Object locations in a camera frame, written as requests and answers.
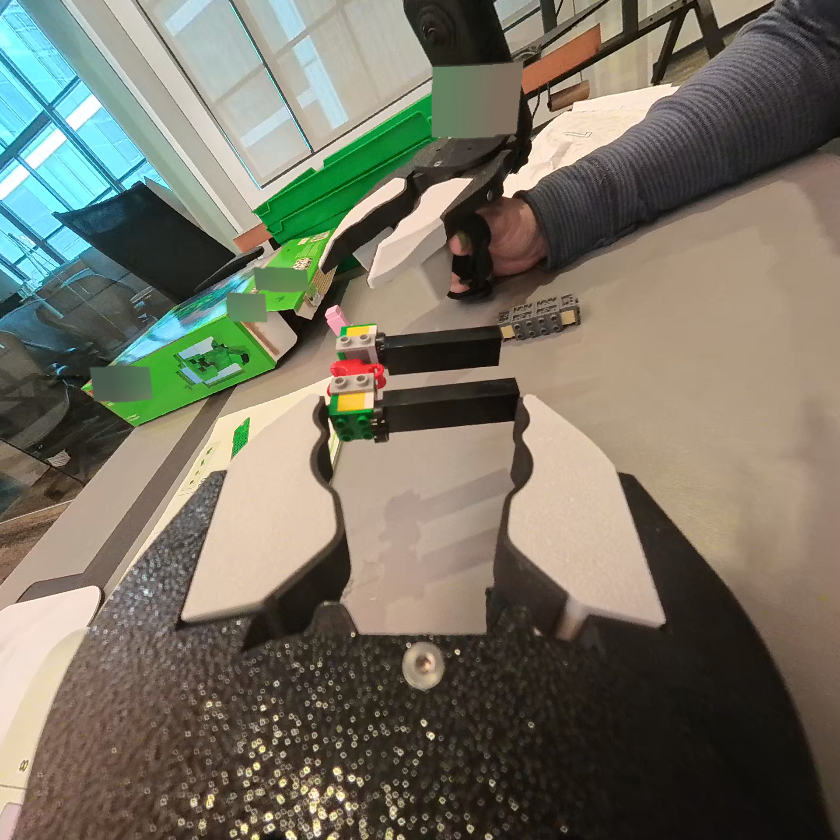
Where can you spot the person's right hand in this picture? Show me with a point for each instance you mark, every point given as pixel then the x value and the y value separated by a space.
pixel 518 236

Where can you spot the window roller blind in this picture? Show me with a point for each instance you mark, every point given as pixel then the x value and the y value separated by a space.
pixel 275 72

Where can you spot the green plastic crate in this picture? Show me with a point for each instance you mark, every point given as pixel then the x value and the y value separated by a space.
pixel 341 177

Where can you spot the white numbered paper bag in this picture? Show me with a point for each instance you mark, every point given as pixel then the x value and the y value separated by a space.
pixel 46 610
pixel 33 722

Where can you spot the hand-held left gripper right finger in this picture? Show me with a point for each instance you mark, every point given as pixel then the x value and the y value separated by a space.
pixel 577 512

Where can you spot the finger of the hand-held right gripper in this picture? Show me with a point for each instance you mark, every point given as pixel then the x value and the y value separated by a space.
pixel 374 203
pixel 410 249

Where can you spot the building instruction booklet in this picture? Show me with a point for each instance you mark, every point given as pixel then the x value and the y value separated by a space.
pixel 216 446

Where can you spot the black bar grey brick assembly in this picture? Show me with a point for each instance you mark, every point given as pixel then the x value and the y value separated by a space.
pixel 439 348

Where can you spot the white printed paper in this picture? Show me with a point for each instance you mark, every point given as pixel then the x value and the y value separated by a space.
pixel 610 124

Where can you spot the glass window wall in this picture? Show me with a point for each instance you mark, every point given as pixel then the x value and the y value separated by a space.
pixel 59 131

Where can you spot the black bar green brick assembly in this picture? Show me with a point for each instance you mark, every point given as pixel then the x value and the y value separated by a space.
pixel 453 407

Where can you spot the wooden table black legs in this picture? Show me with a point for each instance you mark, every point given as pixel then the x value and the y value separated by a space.
pixel 564 56

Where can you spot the green toy box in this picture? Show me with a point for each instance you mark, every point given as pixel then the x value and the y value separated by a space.
pixel 197 354

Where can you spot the pink toy brick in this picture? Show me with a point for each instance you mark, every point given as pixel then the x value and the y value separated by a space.
pixel 336 318

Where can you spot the grey desk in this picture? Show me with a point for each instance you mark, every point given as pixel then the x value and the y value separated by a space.
pixel 656 328

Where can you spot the black office chair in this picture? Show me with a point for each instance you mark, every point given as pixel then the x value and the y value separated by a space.
pixel 151 236

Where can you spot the brown cylinder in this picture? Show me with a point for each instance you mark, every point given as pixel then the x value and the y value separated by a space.
pixel 569 97

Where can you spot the red toy brick piece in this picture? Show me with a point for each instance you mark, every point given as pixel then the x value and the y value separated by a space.
pixel 348 367

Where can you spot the person's right forearm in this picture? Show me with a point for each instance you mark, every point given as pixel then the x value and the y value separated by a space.
pixel 689 131

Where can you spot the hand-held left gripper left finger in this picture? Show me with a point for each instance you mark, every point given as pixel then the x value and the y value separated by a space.
pixel 262 512

